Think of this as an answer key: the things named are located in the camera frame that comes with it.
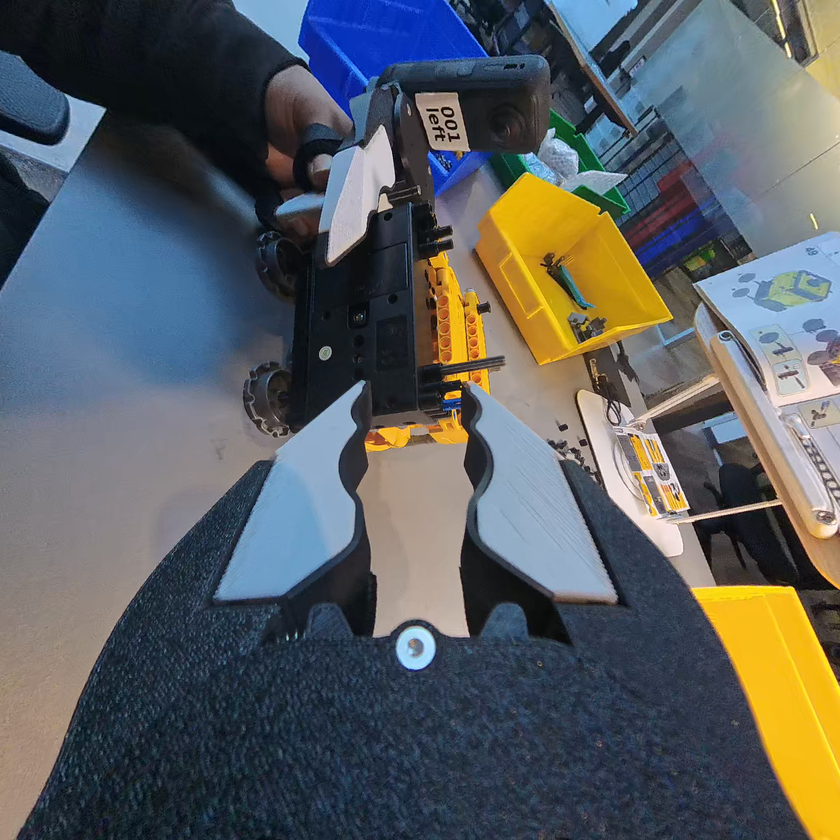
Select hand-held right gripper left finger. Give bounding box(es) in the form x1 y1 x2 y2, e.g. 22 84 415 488
214 381 372 605

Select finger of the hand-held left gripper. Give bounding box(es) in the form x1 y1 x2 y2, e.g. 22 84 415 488
322 125 397 267
276 191 329 221

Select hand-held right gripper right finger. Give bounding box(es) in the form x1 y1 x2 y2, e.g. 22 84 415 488
460 381 618 605

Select white plastic bag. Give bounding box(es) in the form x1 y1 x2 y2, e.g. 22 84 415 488
532 129 628 198

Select grey desk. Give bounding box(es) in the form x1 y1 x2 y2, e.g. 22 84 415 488
0 112 716 840

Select person's left hand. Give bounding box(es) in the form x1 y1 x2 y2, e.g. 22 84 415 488
256 63 355 187

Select open instruction booklet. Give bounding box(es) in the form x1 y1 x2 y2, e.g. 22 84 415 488
693 234 840 401

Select green plastic bin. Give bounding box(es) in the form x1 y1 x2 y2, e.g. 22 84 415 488
493 105 631 217

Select yellow grey sticker sheet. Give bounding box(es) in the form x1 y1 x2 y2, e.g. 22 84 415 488
615 427 690 517

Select small red black parts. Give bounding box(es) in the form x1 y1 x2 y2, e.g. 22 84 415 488
545 418 598 480

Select person's left forearm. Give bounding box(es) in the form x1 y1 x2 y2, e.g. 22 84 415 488
0 0 309 172

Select yellow plastic bin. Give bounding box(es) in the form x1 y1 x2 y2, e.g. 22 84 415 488
476 171 673 366
693 587 840 840

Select blue plastic bin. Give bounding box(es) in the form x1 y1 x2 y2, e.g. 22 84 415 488
300 0 493 191

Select yellow toy block robot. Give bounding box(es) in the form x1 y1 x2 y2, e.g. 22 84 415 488
243 184 506 454

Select beige book stand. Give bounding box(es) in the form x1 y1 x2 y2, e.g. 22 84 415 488
693 309 840 585

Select grey-green tool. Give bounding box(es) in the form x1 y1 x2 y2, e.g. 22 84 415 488
541 252 607 345

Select white stand pole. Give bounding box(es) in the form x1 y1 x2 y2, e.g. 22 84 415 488
630 381 723 427
683 497 788 521

